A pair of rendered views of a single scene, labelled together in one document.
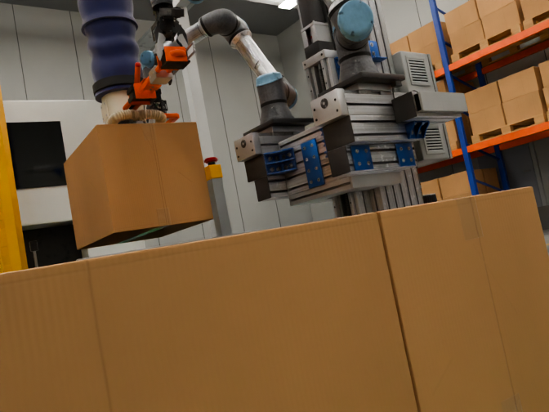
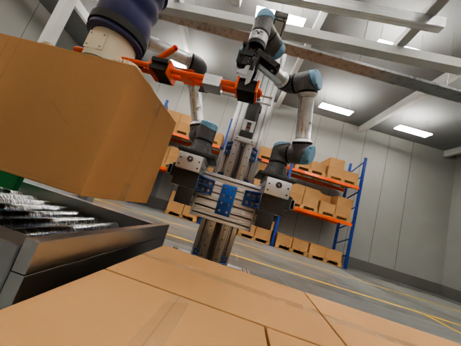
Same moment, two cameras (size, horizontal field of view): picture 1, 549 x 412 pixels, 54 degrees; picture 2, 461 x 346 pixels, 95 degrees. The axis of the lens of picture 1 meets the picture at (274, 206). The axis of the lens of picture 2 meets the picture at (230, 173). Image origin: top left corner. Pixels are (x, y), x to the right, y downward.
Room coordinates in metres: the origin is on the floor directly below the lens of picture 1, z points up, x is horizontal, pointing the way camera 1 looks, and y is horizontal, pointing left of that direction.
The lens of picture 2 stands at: (1.25, 0.79, 0.76)
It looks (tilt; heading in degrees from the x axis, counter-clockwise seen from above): 10 degrees up; 309
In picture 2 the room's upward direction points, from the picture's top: 17 degrees clockwise
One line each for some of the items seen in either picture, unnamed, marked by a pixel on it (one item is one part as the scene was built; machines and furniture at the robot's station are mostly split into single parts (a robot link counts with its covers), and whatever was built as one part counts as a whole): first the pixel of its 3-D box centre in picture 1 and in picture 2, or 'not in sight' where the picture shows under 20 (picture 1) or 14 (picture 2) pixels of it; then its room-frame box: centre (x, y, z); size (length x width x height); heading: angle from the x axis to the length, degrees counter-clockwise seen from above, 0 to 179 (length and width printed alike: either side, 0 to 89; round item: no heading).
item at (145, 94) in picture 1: (141, 94); (163, 71); (2.04, 0.43, 1.21); 0.10 x 0.08 x 0.06; 122
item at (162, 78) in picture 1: (160, 75); (213, 84); (1.86, 0.31, 1.21); 0.07 x 0.07 x 0.04; 32
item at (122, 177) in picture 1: (133, 189); (71, 128); (2.25, 0.58, 0.88); 0.60 x 0.40 x 0.40; 33
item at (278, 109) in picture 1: (275, 114); (201, 147); (2.26, -0.08, 1.09); 0.15 x 0.15 x 0.10
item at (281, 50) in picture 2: not in sight; (270, 45); (1.78, 0.15, 1.51); 0.11 x 0.11 x 0.08; 87
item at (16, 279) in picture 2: not in sight; (116, 268); (1.94, 0.38, 0.47); 0.70 x 0.03 x 0.15; 123
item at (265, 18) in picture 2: not in sight; (263, 26); (1.76, 0.24, 1.51); 0.09 x 0.08 x 0.11; 87
